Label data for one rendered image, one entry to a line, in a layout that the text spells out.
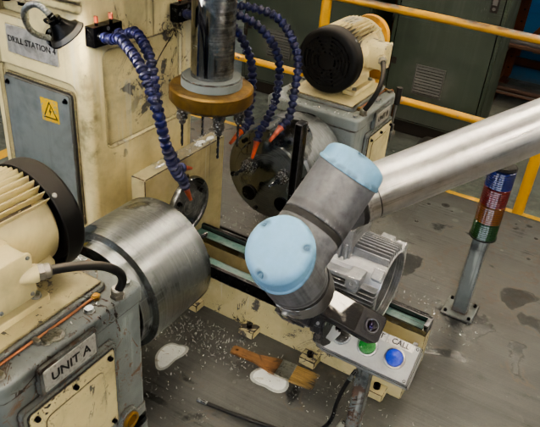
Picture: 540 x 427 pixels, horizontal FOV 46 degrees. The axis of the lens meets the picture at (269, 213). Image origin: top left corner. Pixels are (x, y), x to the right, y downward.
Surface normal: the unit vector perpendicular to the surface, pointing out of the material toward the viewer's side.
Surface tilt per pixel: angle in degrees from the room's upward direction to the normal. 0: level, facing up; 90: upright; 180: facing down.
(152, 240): 28
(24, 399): 90
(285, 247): 43
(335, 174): 38
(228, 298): 90
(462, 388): 0
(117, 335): 90
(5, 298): 90
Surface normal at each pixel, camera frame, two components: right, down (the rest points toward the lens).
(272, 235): -0.30, -0.34
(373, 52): -0.52, 0.41
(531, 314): 0.08, -0.85
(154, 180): 0.85, 0.33
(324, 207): 0.04, -0.22
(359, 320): 0.25, -0.21
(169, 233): 0.52, -0.55
